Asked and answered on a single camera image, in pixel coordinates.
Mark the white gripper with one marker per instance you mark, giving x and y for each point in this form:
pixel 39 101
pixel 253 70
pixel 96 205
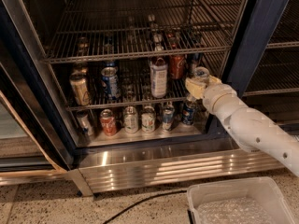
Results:
pixel 218 96

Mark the silver redbull can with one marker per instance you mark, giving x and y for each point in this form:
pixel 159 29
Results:
pixel 201 73

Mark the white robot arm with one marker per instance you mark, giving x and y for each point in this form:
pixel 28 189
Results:
pixel 251 129

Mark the dark can behind redbull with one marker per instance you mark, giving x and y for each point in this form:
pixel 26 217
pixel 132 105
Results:
pixel 193 61

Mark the blue pepsi can bottom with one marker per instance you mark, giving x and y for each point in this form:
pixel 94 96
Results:
pixel 188 111

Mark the red coca cola can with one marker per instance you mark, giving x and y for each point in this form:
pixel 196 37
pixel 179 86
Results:
pixel 177 66

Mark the blue silver can bottom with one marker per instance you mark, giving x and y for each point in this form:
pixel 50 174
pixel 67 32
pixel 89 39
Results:
pixel 168 117

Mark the white green can bottom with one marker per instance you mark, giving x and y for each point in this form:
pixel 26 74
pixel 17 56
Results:
pixel 148 118

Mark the white can bottom shelf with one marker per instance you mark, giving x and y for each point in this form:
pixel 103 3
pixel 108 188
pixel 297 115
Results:
pixel 130 118

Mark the blue pepsi can middle shelf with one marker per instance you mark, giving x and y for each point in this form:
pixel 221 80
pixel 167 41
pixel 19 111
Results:
pixel 110 83

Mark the stainless steel fridge cabinet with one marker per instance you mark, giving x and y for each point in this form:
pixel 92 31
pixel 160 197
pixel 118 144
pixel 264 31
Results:
pixel 100 163

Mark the red coke can bottom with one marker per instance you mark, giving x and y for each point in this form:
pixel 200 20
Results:
pixel 108 122

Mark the silver can bottom left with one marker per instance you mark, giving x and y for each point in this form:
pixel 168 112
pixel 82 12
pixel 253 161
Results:
pixel 84 123

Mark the gold can middle shelf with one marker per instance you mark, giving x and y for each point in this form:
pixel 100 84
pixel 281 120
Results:
pixel 79 85

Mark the open fridge glass door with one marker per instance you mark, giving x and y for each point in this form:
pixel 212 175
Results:
pixel 28 142

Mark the white labelled drink bottle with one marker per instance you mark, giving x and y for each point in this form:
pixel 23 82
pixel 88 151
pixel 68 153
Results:
pixel 158 76

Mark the clear plastic bin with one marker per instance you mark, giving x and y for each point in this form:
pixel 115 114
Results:
pixel 263 190

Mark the bubble wrap sheet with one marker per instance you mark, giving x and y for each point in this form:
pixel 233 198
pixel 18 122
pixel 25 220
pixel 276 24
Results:
pixel 234 211

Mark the middle wire shelf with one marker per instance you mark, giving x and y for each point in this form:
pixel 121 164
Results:
pixel 134 80

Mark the right compartment wire shelf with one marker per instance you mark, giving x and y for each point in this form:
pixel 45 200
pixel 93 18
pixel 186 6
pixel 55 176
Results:
pixel 278 70

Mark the upper wire shelf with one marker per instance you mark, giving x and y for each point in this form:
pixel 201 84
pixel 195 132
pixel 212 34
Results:
pixel 97 30

